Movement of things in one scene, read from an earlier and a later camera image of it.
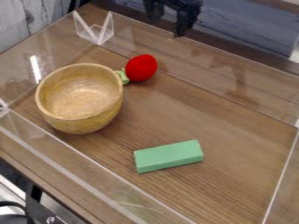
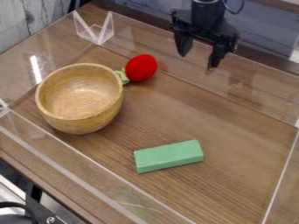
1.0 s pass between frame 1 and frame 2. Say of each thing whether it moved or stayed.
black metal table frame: stayed
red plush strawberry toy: stayed
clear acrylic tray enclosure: stayed
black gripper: moved
